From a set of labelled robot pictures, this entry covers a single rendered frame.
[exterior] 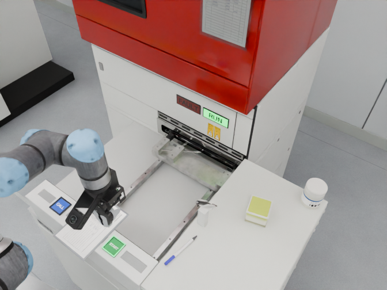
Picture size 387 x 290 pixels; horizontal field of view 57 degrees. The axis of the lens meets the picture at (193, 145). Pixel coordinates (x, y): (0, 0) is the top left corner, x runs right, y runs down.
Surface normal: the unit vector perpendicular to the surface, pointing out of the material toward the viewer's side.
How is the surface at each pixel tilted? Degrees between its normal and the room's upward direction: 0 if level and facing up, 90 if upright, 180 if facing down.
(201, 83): 90
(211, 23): 90
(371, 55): 90
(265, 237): 0
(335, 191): 0
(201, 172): 0
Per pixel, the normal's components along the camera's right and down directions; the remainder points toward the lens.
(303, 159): 0.00, -0.68
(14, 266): 0.83, -0.32
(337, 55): -0.58, 0.59
